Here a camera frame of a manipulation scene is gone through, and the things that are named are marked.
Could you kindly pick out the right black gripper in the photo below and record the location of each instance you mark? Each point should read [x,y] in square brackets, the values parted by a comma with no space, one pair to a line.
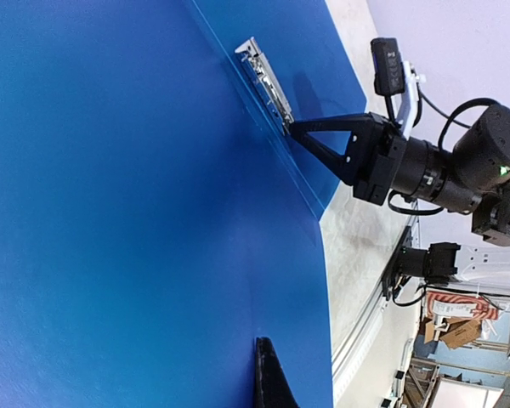
[363,150]

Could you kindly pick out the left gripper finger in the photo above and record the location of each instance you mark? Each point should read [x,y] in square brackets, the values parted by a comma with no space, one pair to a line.
[271,389]

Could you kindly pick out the blue plastic folder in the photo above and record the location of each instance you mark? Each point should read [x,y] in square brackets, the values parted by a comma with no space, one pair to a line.
[153,223]

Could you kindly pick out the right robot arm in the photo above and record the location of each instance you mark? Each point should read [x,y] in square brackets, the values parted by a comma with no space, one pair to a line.
[473,179]

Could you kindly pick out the metal folder clip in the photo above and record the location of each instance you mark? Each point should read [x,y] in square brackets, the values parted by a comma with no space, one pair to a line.
[263,80]

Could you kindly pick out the cardboard boxes pile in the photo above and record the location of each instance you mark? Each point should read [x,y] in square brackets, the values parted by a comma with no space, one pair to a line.
[466,321]

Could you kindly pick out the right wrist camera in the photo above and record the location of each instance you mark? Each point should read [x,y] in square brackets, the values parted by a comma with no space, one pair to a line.
[398,83]

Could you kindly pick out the aluminium front rail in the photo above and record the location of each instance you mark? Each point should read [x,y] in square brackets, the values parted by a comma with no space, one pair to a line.
[348,356]

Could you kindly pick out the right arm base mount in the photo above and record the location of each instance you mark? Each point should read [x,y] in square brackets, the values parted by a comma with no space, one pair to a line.
[406,260]

